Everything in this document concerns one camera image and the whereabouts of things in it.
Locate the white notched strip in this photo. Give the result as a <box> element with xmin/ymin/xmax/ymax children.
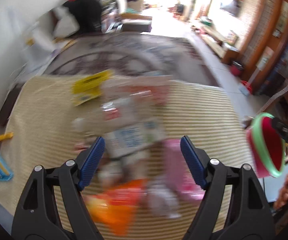
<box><xmin>259</xmin><ymin>82</ymin><xmax>288</xmax><ymax>115</ymax></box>

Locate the yellow flat box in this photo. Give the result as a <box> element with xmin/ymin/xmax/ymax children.
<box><xmin>71</xmin><ymin>70</ymin><xmax>113</xmax><ymax>107</ymax></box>

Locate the small red waste bin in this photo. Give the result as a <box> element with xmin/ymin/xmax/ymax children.
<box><xmin>230</xmin><ymin>61</ymin><xmax>245</xmax><ymax>77</ymax></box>

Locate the stack of colourful boxes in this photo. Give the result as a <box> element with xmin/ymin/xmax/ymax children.
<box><xmin>101</xmin><ymin>0</ymin><xmax>124</xmax><ymax>33</ymax></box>

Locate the white plastic bag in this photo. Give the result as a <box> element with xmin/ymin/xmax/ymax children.
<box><xmin>21</xmin><ymin>22</ymin><xmax>57</xmax><ymax>75</ymax></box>

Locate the person's right hand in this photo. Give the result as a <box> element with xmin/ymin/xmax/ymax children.
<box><xmin>274</xmin><ymin>174</ymin><xmax>288</xmax><ymax>210</ymax></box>

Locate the grey patterned blanket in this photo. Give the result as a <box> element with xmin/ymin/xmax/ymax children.
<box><xmin>44</xmin><ymin>34</ymin><xmax>225</xmax><ymax>88</ymax></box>

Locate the pink snack packet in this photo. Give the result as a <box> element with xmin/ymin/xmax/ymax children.
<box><xmin>159</xmin><ymin>140</ymin><xmax>204</xmax><ymax>200</ymax></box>

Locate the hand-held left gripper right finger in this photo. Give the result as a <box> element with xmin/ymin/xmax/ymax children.
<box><xmin>180</xmin><ymin>135</ymin><xmax>276</xmax><ymax>240</ymax></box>

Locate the red bin with green rim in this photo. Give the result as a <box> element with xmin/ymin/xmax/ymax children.
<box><xmin>246</xmin><ymin>112</ymin><xmax>287</xmax><ymax>178</ymax></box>

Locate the red dustpan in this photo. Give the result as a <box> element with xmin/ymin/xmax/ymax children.
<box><xmin>240</xmin><ymin>80</ymin><xmax>253</xmax><ymax>95</ymax></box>

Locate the wall television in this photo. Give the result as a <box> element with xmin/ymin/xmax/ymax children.
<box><xmin>220</xmin><ymin>1</ymin><xmax>242</xmax><ymax>18</ymax></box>

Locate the wooden cabinet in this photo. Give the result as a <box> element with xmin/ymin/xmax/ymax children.
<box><xmin>242</xmin><ymin>0</ymin><xmax>288</xmax><ymax>95</ymax></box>

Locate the low wooden bench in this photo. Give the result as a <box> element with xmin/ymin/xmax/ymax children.
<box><xmin>191</xmin><ymin>20</ymin><xmax>240</xmax><ymax>64</ymax></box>

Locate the beige striped mat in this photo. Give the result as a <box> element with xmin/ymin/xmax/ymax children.
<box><xmin>0</xmin><ymin>76</ymin><xmax>267</xmax><ymax>240</ymax></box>

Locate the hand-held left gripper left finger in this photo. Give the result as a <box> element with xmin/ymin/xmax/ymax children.
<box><xmin>11</xmin><ymin>137</ymin><xmax>106</xmax><ymax>240</ymax></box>

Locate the orange snack packet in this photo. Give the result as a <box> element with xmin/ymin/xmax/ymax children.
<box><xmin>85</xmin><ymin>179</ymin><xmax>147</xmax><ymax>234</ymax></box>

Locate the white pillow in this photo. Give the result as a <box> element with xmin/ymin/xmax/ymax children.
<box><xmin>52</xmin><ymin>6</ymin><xmax>81</xmax><ymax>37</ymax></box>

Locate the brown cardboard box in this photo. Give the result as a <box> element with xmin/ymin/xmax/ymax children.
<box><xmin>120</xmin><ymin>14</ymin><xmax>153</xmax><ymax>33</ymax></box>

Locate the white packet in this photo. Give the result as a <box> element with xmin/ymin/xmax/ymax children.
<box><xmin>146</xmin><ymin>177</ymin><xmax>182</xmax><ymax>218</ymax></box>

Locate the white and blue carton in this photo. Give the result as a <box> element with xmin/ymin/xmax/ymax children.
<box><xmin>104</xmin><ymin>119</ymin><xmax>167</xmax><ymax>159</ymax></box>

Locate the yellow toy piece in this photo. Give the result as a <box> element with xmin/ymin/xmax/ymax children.
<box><xmin>0</xmin><ymin>132</ymin><xmax>14</xmax><ymax>143</ymax></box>

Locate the silver packet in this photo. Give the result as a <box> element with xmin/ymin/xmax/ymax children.
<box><xmin>73</xmin><ymin>117</ymin><xmax>87</xmax><ymax>133</ymax></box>

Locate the black plush toy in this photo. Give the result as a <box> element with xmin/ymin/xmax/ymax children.
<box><xmin>62</xmin><ymin>0</ymin><xmax>103</xmax><ymax>33</ymax></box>

